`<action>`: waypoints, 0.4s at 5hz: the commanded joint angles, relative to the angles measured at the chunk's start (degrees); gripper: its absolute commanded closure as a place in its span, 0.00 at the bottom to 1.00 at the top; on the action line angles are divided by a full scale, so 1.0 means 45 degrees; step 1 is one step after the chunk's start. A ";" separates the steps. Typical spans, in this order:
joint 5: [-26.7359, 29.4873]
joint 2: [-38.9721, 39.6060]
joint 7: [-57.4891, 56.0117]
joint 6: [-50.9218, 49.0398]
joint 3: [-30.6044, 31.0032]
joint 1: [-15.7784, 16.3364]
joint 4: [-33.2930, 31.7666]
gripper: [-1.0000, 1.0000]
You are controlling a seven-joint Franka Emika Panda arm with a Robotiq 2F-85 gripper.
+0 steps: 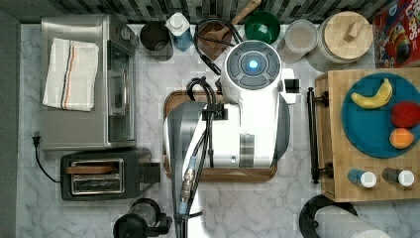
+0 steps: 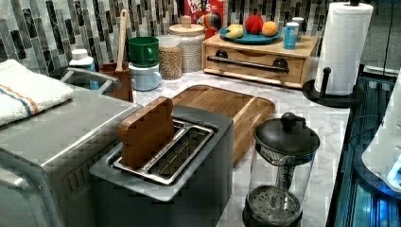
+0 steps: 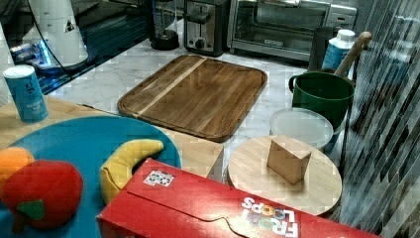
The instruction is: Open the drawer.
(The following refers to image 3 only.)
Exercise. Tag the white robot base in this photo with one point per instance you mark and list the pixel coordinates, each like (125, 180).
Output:
(56, 35)

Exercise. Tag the large wooden cutting board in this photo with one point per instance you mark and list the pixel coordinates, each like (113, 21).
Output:
(203, 97)

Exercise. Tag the small wooden block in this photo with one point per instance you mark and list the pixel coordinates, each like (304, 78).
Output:
(289, 158)

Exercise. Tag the black glass coffee maker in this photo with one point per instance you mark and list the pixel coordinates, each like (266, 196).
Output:
(164, 25)

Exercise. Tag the red Froot Loops cereal box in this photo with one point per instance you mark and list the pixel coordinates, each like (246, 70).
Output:
(161, 201)

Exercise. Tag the black silver toaster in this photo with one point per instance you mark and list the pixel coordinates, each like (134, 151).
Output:
(205, 26)

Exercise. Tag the yellow plush banana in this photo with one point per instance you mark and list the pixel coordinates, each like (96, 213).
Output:
(118, 168)

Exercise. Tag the silver toaster oven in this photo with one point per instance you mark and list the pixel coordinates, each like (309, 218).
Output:
(284, 28)

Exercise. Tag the green pot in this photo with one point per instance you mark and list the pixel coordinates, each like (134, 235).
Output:
(324, 93)

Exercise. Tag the round blue plate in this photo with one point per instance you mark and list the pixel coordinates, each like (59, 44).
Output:
(86, 143)

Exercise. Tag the round wooden lid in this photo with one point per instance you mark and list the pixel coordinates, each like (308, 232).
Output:
(317, 194)

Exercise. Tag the black cylinder container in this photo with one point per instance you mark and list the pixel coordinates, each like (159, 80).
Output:
(322, 36)

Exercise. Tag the blue white-capped bottle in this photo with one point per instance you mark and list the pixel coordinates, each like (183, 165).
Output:
(338, 48)

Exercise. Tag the red plush apple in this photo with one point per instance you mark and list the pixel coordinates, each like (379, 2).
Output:
(44, 194)

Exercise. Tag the blue salt canister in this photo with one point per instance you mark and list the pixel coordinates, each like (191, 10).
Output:
(26, 93)

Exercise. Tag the orange plush fruit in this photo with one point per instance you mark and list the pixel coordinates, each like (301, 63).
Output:
(11, 160)

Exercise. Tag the wooden utensil handle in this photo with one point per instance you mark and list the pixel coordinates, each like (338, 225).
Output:
(360, 44)

